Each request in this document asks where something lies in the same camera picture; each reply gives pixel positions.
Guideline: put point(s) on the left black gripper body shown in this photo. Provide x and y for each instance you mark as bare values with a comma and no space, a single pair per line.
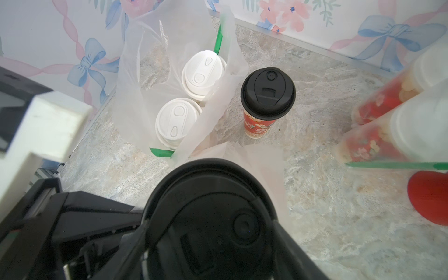
50,234

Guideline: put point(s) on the red straw holder cup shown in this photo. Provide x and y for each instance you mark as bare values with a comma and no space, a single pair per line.
428,194

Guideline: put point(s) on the white lid cup back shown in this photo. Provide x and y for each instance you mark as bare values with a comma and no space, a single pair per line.
416,131

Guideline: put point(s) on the red cup black lid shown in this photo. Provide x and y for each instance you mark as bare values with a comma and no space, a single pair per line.
267,95
209,219

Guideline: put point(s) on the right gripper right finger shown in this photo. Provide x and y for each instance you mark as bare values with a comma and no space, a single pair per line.
290,262

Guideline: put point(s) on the red cup white lid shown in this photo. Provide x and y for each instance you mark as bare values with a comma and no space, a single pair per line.
429,69

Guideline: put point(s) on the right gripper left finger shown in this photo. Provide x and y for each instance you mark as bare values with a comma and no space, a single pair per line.
126,264

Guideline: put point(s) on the clear plastic carrier bag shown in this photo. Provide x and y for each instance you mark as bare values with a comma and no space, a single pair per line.
157,47

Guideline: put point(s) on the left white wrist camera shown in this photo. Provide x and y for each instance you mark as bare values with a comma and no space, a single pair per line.
37,123

